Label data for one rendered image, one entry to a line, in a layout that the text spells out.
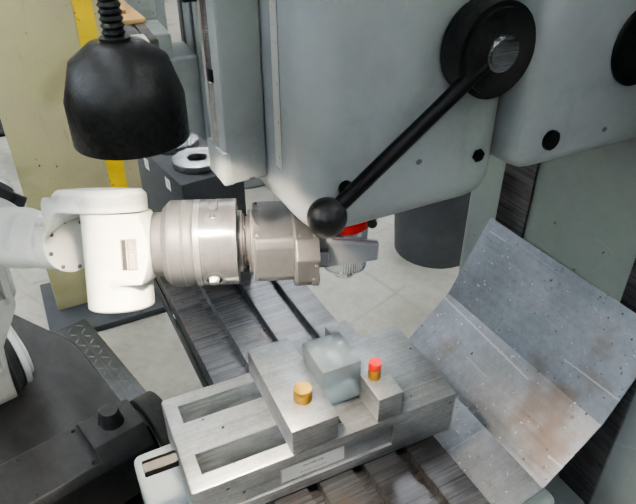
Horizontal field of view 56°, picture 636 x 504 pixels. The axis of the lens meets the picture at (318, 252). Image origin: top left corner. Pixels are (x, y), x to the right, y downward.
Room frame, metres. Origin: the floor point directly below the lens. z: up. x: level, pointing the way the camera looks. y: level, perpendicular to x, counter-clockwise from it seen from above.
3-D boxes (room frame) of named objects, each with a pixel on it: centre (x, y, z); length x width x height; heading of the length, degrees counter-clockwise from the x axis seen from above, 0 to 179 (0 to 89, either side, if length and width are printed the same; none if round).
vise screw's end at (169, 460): (0.46, 0.19, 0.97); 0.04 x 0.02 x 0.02; 115
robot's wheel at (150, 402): (0.89, 0.35, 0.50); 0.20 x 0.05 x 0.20; 41
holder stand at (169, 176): (1.02, 0.24, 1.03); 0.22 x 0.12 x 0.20; 35
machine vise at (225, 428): (0.54, 0.01, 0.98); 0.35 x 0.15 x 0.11; 115
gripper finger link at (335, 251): (0.50, -0.03, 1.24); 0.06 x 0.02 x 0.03; 96
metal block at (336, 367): (0.55, -0.02, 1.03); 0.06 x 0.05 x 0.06; 25
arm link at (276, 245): (0.52, 0.06, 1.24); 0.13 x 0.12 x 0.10; 6
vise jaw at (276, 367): (0.53, 0.03, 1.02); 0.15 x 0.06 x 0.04; 25
